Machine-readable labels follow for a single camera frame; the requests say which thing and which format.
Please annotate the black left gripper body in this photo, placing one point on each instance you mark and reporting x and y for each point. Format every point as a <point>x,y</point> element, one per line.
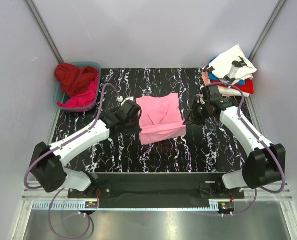
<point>133,125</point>

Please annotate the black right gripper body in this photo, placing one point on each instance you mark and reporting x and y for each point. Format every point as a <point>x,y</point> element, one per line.
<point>199,113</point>

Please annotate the pink t-shirt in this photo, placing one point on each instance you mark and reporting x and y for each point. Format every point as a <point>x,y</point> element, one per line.
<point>161,119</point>

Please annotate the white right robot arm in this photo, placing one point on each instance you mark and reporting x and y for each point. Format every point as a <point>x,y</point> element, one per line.
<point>265,165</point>

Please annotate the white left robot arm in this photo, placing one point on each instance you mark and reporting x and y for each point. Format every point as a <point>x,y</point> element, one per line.
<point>48,163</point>

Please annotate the blue folded t-shirt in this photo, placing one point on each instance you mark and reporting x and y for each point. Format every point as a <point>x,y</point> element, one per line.
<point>214,78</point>

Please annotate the black marble pattern mat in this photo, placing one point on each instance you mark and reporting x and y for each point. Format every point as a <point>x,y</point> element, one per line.
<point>208,148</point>

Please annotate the red folded t-shirt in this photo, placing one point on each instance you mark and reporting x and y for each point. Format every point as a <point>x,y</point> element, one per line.
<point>248,87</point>

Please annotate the white printed folded t-shirt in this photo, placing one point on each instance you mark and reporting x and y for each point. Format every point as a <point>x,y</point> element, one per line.
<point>231,66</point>

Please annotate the dark red t-shirt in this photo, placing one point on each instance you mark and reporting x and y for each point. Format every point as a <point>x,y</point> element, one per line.
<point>75,80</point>

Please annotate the blue-grey plastic basket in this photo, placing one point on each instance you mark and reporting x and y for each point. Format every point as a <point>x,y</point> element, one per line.
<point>62,97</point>

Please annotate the right controller board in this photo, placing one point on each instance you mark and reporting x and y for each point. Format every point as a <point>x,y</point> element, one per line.
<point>227,206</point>

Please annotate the controller board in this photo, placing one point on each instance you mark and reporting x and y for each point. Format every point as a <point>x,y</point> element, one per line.
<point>92,204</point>
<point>227,206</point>

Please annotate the left controller board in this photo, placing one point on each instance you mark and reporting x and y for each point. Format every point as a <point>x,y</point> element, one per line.
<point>92,204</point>

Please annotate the aluminium frame rail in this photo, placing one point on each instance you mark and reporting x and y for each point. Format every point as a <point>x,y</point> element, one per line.
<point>276,195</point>

